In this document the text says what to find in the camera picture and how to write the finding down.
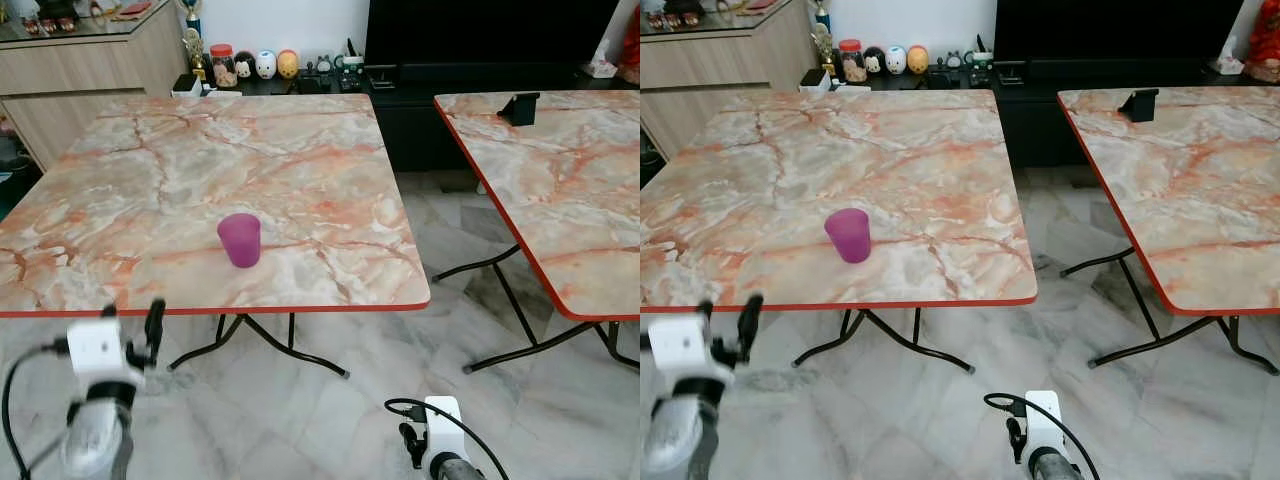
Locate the purple plastic cup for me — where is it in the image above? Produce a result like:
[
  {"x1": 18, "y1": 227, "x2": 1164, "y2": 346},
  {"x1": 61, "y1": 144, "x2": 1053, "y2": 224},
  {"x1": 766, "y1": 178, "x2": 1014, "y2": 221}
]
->
[
  {"x1": 824, "y1": 207, "x2": 872, "y2": 265},
  {"x1": 217, "y1": 212, "x2": 263, "y2": 269}
]

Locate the marble folding table with cup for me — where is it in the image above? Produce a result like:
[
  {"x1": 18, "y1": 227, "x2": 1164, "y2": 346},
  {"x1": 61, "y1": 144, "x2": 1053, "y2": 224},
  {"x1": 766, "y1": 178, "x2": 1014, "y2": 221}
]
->
[
  {"x1": 640, "y1": 88, "x2": 1040, "y2": 376},
  {"x1": 0, "y1": 92, "x2": 433, "y2": 380}
]

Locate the marble folding table with stand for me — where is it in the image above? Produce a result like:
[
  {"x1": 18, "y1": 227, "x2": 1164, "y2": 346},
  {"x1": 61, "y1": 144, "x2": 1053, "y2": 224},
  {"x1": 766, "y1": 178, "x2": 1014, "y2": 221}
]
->
[
  {"x1": 432, "y1": 90, "x2": 641, "y2": 377},
  {"x1": 1056, "y1": 86, "x2": 1280, "y2": 378}
]

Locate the light wooden cabinet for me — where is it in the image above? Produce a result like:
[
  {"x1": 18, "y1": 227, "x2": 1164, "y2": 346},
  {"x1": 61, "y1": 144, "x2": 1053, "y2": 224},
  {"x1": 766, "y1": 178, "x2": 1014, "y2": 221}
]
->
[
  {"x1": 640, "y1": 0, "x2": 823, "y2": 163},
  {"x1": 0, "y1": 0, "x2": 193, "y2": 173}
]

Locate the glass jar with red lid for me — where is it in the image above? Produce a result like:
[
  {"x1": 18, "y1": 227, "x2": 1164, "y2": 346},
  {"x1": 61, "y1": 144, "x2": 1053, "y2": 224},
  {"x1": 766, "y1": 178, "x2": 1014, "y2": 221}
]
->
[
  {"x1": 209, "y1": 43, "x2": 239, "y2": 90},
  {"x1": 837, "y1": 38, "x2": 867, "y2": 84}
]

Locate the black phone stand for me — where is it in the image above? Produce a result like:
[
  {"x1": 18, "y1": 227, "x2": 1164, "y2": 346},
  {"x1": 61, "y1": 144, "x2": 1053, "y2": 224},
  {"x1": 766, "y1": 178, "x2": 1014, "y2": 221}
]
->
[
  {"x1": 1117, "y1": 88, "x2": 1162, "y2": 124},
  {"x1": 496, "y1": 93, "x2": 542, "y2": 128}
]

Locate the gold trophy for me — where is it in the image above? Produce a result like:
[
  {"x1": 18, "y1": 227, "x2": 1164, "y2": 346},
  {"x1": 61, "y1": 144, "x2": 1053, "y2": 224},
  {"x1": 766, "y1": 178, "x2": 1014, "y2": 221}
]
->
[
  {"x1": 180, "y1": 0, "x2": 209, "y2": 83},
  {"x1": 809, "y1": 0, "x2": 837, "y2": 77}
]

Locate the red ornament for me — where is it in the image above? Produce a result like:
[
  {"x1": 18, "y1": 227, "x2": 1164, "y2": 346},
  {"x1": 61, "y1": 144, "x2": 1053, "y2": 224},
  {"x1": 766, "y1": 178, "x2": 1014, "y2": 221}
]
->
[
  {"x1": 1246, "y1": 0, "x2": 1280, "y2": 83},
  {"x1": 618, "y1": 5, "x2": 641, "y2": 85}
]

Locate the black television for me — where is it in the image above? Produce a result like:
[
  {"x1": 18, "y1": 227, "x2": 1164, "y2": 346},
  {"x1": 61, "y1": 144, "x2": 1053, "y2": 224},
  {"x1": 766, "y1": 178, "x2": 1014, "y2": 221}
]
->
[
  {"x1": 992, "y1": 0, "x2": 1247, "y2": 65},
  {"x1": 364, "y1": 0, "x2": 623, "y2": 71}
]

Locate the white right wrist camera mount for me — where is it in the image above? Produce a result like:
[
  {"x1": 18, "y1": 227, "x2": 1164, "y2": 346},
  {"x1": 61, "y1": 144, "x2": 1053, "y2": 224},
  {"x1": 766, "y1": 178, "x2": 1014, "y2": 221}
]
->
[
  {"x1": 424, "y1": 396, "x2": 466, "y2": 473},
  {"x1": 1021, "y1": 390, "x2": 1064, "y2": 463}
]

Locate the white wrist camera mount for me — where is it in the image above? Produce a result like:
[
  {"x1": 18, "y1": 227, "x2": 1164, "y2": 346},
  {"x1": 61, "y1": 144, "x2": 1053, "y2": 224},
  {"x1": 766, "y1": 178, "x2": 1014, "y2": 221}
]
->
[
  {"x1": 1021, "y1": 390, "x2": 1064, "y2": 463},
  {"x1": 648, "y1": 315, "x2": 736, "y2": 387},
  {"x1": 66, "y1": 318, "x2": 147, "y2": 390},
  {"x1": 424, "y1": 396, "x2": 466, "y2": 473}
]

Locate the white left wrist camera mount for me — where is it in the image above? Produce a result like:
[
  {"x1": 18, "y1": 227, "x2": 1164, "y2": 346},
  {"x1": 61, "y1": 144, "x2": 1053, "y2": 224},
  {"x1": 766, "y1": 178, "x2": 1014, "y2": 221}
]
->
[
  {"x1": 66, "y1": 318, "x2": 147, "y2": 390},
  {"x1": 648, "y1": 315, "x2": 736, "y2": 387}
]

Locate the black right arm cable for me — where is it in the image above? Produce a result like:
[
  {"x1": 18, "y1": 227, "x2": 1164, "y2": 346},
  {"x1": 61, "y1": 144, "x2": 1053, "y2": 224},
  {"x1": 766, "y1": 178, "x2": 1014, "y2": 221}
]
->
[
  {"x1": 384, "y1": 397, "x2": 512, "y2": 480},
  {"x1": 983, "y1": 391, "x2": 1102, "y2": 480}
]

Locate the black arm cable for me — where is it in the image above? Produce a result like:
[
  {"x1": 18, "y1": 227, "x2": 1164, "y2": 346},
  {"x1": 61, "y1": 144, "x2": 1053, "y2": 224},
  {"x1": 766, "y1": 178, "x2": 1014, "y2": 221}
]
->
[
  {"x1": 983, "y1": 391, "x2": 1102, "y2": 480},
  {"x1": 0, "y1": 340, "x2": 73, "y2": 480},
  {"x1": 384, "y1": 397, "x2": 512, "y2": 480}
]

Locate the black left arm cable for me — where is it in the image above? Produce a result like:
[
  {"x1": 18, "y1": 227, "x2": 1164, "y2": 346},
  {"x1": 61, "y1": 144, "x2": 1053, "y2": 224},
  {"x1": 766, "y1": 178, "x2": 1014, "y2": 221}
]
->
[{"x1": 0, "y1": 340, "x2": 73, "y2": 480}]

